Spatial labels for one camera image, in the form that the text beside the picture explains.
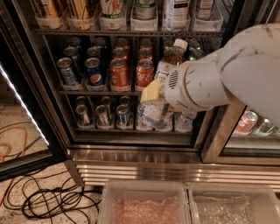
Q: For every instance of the front blue Pepsi can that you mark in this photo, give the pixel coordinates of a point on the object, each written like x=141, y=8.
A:
x=95, y=74

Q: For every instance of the clear plastic bin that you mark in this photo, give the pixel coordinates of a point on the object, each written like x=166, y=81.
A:
x=144, y=202
x=233, y=204

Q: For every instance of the middle wire shelf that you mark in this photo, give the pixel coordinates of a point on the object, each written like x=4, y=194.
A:
x=64, y=92

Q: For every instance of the open glass fridge door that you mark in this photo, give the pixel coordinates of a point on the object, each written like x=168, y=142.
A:
x=24, y=125

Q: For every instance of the green can behind door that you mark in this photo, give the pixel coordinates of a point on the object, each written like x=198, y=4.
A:
x=265, y=128

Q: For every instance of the gold tall can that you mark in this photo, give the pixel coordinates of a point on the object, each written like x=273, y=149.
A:
x=80, y=13
x=48, y=13

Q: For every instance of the wire shelf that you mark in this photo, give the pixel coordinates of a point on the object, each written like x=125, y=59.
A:
x=64, y=92
x=200, y=34

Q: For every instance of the gold tall can left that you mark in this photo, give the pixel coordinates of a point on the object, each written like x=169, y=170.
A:
x=48, y=13

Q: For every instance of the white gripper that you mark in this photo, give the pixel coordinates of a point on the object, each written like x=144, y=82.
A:
x=172, y=83

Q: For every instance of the water bottle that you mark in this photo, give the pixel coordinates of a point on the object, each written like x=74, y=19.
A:
x=139, y=123
x=184, y=122
x=165, y=124

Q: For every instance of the gold tall can right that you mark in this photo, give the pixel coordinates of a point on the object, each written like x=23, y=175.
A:
x=80, y=13

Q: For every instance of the front red Coca-Cola can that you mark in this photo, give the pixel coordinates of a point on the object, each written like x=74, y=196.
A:
x=144, y=72

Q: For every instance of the green orange label bottle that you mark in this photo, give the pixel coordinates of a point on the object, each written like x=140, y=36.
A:
x=112, y=8

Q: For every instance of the white label plastic bottle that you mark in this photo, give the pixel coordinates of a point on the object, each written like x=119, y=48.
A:
x=176, y=15

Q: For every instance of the left clear plastic bin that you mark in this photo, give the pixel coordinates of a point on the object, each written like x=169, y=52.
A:
x=144, y=202

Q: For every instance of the blue label plastic bottle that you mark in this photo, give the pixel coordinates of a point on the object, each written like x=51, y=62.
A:
x=154, y=112

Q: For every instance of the right clear plastic bin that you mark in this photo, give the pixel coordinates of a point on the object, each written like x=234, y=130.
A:
x=233, y=204

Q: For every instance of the front water bottle right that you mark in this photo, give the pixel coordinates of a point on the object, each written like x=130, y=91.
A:
x=184, y=122

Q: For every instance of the top wire shelf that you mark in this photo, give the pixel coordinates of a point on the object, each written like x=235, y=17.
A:
x=200, y=34

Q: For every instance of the steel fridge base grille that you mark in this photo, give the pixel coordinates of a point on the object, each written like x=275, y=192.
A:
x=92, y=167

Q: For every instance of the front silver blue can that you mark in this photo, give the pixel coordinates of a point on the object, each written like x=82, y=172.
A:
x=66, y=69

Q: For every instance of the front slim blue can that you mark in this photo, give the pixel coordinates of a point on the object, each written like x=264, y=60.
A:
x=123, y=115

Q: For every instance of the orange can behind door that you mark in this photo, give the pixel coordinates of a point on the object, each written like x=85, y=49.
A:
x=247, y=122

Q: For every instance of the front water bottle middle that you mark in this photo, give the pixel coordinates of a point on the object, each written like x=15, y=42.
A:
x=165, y=124

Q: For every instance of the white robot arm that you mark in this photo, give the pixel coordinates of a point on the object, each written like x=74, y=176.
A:
x=246, y=69

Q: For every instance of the front slim can left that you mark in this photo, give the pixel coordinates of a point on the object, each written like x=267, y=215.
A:
x=83, y=115

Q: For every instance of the front orange soda can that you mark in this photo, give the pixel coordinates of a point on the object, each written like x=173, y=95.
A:
x=119, y=73

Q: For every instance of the front slim can middle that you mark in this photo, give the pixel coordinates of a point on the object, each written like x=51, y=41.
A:
x=103, y=115

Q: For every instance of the front water bottle left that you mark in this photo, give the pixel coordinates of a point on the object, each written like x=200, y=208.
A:
x=139, y=123

